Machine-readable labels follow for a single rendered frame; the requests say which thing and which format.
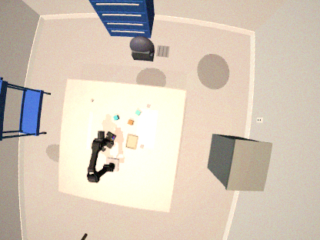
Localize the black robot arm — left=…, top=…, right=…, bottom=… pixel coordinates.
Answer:
left=87, top=131, right=115, bottom=183

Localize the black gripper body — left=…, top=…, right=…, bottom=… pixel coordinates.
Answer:
left=101, top=132, right=114, bottom=152

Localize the beige rectangular tray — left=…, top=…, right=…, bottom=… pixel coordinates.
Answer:
left=125, top=135, right=138, bottom=149

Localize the small teal cube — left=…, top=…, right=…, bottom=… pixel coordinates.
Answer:
left=113, top=115, right=120, bottom=121

